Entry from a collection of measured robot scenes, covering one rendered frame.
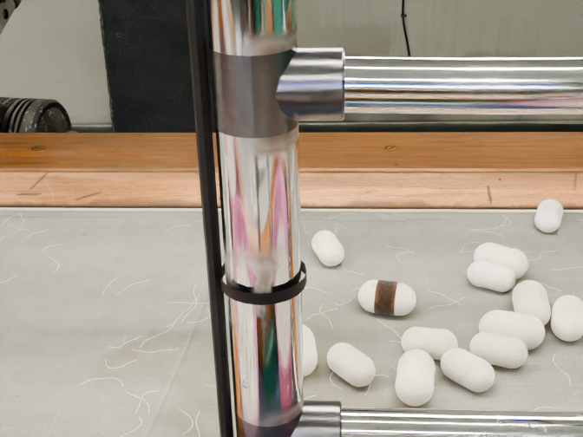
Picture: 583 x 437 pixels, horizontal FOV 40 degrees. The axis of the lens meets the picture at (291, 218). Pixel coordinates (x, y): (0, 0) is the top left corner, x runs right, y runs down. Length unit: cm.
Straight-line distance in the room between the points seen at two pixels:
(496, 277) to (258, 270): 32
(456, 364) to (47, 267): 30
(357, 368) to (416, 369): 3
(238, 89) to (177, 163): 48
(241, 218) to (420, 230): 40
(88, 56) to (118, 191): 203
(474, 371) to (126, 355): 20
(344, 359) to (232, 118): 26
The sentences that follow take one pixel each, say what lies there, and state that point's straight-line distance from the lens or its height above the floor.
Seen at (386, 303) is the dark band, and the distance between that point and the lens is 50.
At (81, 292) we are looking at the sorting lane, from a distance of 56.
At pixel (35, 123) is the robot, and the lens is 122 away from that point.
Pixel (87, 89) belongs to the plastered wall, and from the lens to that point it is 273.
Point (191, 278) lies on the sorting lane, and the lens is 56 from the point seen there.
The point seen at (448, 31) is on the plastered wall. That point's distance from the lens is 260.
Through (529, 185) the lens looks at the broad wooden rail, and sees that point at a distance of 67.
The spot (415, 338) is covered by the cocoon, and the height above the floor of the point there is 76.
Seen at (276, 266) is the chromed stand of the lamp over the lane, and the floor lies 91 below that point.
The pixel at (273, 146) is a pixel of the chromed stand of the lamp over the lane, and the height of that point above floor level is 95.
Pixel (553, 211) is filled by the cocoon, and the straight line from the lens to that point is 62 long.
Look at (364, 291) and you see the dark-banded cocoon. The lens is 50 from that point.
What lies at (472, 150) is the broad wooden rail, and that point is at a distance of 70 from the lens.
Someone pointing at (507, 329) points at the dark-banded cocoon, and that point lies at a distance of 48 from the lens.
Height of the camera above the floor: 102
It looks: 27 degrees down
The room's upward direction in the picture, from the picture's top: 1 degrees counter-clockwise
